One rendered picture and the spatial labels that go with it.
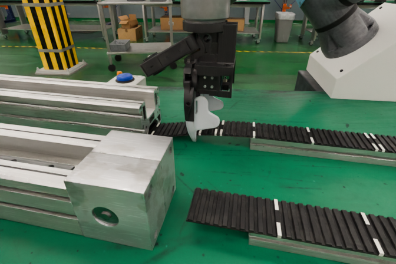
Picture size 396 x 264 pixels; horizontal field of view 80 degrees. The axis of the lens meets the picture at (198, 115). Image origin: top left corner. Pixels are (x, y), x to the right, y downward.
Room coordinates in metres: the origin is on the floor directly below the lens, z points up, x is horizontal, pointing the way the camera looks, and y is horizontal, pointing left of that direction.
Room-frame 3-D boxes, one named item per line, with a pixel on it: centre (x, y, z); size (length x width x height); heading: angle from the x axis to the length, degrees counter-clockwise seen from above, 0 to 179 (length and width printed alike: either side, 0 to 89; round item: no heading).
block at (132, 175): (0.23, 0.09, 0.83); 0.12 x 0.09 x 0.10; 169
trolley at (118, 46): (3.44, 0.84, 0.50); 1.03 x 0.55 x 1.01; 97
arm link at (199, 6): (0.40, -0.01, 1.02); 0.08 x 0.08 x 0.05
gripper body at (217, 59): (0.39, -0.02, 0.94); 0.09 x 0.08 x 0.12; 79
